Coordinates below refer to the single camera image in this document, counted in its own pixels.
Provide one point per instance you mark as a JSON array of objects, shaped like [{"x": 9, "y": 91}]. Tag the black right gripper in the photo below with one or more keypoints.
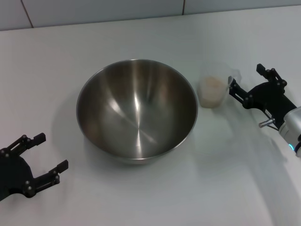
[{"x": 270, "y": 99}]

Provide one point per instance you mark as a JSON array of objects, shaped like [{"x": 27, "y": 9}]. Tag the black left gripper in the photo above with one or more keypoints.
[{"x": 14, "y": 174}]

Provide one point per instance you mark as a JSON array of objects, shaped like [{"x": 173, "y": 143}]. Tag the white rice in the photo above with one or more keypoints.
[{"x": 211, "y": 91}]

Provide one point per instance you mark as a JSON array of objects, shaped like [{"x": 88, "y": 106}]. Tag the clear plastic measuring cup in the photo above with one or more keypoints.
[{"x": 211, "y": 94}]

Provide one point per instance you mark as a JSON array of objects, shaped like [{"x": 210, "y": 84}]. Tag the stainless steel mixing bowl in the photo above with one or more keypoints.
[{"x": 136, "y": 113}]

